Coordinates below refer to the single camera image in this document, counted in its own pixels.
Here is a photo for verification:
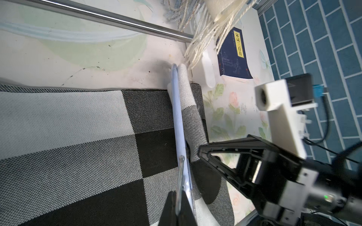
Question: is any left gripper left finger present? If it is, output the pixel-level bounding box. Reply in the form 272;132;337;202
158;191;178;226

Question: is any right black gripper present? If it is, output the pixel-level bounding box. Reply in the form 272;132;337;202
198;135;362;226

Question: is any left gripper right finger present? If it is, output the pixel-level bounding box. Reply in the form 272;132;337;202
179;191;197;226

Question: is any light blue plastic hanger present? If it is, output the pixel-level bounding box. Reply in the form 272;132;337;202
170;64;196;219

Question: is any black grey checkered mat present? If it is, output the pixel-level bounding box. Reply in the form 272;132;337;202
0;63;235;226

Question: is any plaid cream blue scarf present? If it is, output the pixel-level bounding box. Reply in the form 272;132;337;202
161;0;258;70

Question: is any dark blue book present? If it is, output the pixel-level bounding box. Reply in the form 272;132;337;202
217;28;253;79

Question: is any white steel clothes rack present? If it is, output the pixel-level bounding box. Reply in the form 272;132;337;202
12;1;193;43

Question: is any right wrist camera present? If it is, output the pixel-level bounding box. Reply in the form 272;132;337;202
255;73;318;160

